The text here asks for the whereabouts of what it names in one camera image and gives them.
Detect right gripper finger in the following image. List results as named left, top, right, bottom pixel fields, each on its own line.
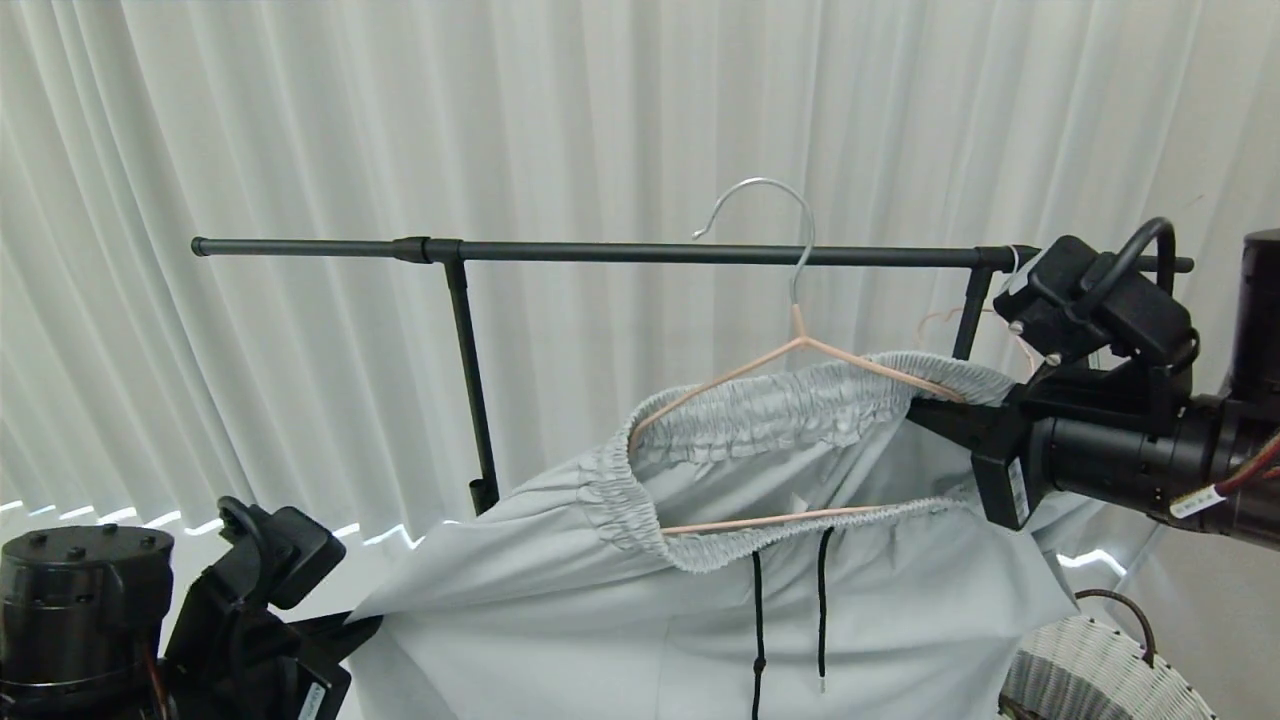
left=904, top=398, right=1007, bottom=454

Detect pale grey shorts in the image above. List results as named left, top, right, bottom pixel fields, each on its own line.
left=345, top=350, right=1083, bottom=720

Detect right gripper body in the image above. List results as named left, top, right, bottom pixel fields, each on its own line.
left=972, top=385, right=1217, bottom=530

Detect black cable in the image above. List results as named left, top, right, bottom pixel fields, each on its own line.
left=1088, top=217, right=1178, bottom=297

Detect pink clothes hanger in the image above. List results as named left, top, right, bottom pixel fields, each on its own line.
left=628, top=178, right=968, bottom=537
left=917, top=305, right=1047, bottom=377

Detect white curtain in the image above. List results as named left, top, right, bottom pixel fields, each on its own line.
left=0, top=0, right=1280, bottom=561

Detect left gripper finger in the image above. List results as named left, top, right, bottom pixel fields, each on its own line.
left=298, top=614, right=384, bottom=662

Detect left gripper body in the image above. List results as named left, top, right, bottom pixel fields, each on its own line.
left=160, top=573, right=352, bottom=720

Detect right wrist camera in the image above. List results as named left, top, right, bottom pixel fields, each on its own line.
left=993, top=235, right=1198, bottom=399

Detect white laundry basket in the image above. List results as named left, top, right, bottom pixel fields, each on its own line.
left=1000, top=588, right=1217, bottom=720

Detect black clothes rack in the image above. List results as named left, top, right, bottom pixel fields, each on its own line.
left=190, top=236, right=1195, bottom=517

